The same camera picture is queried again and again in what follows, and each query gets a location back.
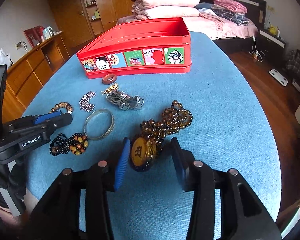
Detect white electric kettle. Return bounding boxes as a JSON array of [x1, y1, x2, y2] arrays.
[[43, 26, 53, 40]]

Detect silver bangle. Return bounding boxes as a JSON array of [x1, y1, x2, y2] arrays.
[[83, 109, 115, 140]]

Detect brown wooden bead bracelet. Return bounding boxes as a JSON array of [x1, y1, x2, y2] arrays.
[[50, 101, 74, 114]]

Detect black nightstand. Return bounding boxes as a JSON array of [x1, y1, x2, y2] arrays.
[[256, 29, 287, 65]]

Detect plaid bag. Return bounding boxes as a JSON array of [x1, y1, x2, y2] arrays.
[[285, 49, 300, 81]]

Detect folded pink clothes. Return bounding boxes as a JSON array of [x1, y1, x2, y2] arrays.
[[213, 0, 248, 14]]

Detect silver metal watch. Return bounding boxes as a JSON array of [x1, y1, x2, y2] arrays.
[[106, 90, 144, 111]]

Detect bed with pink cover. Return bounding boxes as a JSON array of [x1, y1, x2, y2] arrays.
[[117, 0, 258, 40]]

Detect white plastic bag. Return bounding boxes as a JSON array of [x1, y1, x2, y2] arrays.
[[0, 49, 13, 69]]

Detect red picture frame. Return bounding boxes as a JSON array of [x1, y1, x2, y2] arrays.
[[24, 25, 44, 48]]

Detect yellow pikachu plush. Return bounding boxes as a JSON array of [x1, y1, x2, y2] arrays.
[[268, 23, 280, 37]]

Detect amber bead necklace with pendant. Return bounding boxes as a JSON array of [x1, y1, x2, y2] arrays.
[[129, 100, 193, 172]]

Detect silver chain necklace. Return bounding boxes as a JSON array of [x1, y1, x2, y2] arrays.
[[79, 90, 97, 113]]

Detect white bathroom scale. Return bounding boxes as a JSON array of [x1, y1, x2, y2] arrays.
[[269, 69, 288, 87]]

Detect brown wooden ring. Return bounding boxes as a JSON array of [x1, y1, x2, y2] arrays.
[[102, 73, 117, 85]]

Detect black bead necklace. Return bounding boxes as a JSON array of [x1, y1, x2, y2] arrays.
[[49, 132, 89, 157]]

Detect folded plaid clothes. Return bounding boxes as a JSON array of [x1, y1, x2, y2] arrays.
[[211, 5, 250, 26]]

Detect wooden sideboard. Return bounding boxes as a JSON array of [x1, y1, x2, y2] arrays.
[[2, 33, 70, 123]]

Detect red tin box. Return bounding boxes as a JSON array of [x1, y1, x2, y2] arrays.
[[76, 17, 192, 79]]

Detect wooden wardrobe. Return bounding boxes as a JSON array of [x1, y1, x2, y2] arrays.
[[47, 0, 132, 54]]

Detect gold pendant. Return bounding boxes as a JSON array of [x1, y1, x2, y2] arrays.
[[101, 82, 119, 95]]

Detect stacked pink quilts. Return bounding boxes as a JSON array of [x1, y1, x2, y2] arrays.
[[132, 0, 200, 20]]

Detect blue table cloth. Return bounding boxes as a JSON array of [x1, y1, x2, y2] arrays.
[[25, 33, 281, 239]]

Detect white power strip cable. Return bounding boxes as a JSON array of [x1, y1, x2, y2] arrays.
[[249, 35, 266, 63]]

